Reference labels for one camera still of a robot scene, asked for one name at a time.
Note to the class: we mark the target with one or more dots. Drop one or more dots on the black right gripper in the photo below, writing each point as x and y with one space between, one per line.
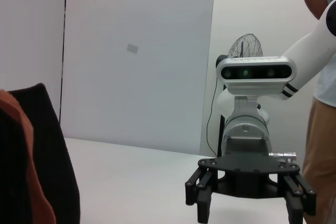
249 174

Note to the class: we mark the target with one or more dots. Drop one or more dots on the person's bare forearm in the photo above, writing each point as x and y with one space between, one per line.
315 3

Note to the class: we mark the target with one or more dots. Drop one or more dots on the person in light blue shirt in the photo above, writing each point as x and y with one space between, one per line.
328 90

